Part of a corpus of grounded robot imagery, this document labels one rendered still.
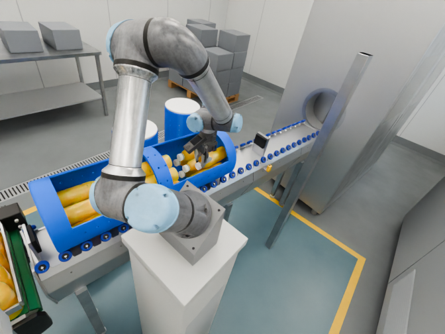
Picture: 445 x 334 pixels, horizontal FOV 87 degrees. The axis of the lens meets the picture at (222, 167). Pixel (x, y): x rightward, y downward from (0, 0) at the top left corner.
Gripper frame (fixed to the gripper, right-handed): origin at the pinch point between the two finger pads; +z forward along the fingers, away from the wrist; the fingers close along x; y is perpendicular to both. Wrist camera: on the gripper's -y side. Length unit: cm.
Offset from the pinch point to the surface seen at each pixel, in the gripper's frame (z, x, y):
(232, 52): 18, 228, 245
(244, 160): 17.8, 4.2, 44.6
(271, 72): 73, 253, 407
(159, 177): -7.3, -5.6, -26.1
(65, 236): 0, -9, -64
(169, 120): 17, 71, 26
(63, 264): 19, -6, -68
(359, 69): -53, -29, 72
